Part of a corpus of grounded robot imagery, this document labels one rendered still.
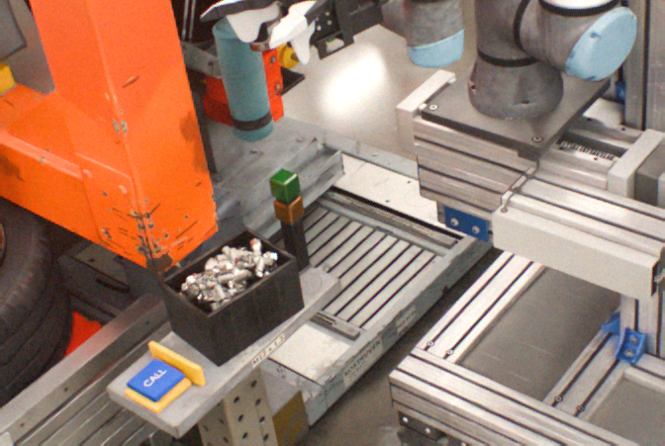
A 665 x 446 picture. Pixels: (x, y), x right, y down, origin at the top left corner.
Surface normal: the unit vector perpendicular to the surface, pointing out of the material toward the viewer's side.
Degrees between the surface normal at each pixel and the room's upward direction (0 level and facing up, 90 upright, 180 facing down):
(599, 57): 98
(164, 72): 90
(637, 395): 0
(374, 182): 0
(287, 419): 90
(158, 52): 90
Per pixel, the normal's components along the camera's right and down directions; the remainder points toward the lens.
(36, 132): -0.63, 0.53
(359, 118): -0.12, -0.79
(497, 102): -0.51, 0.30
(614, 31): 0.62, 0.52
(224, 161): 0.77, 0.31
